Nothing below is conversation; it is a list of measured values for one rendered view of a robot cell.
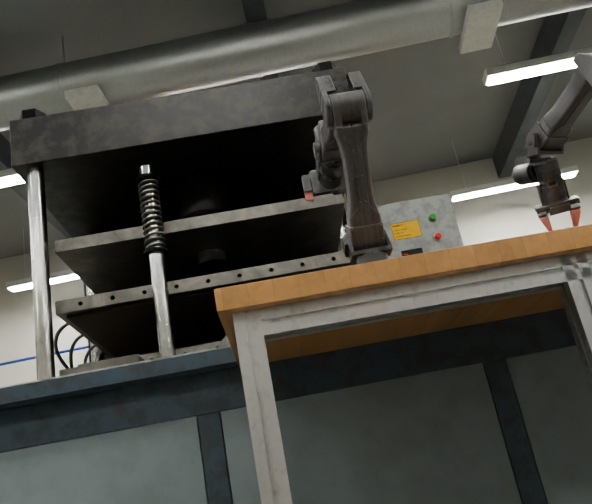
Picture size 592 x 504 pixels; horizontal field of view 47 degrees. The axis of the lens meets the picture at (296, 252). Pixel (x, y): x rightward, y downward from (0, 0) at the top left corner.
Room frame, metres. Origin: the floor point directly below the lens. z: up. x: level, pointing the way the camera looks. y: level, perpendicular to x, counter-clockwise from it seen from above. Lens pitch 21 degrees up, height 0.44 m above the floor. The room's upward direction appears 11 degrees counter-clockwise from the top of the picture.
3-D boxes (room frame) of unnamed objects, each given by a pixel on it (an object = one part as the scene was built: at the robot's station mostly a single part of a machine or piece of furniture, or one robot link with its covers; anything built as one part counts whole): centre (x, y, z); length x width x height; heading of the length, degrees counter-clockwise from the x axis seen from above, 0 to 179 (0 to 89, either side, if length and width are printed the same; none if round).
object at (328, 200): (2.69, 0.35, 1.51); 1.10 x 0.70 x 0.05; 93
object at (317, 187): (1.54, -0.12, 1.20); 0.10 x 0.07 x 0.07; 94
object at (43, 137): (2.63, 0.35, 1.75); 1.30 x 0.84 x 0.61; 93
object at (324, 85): (1.27, -0.14, 1.17); 0.30 x 0.09 x 0.12; 4
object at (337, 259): (2.68, 0.35, 1.26); 1.10 x 0.74 x 0.05; 93
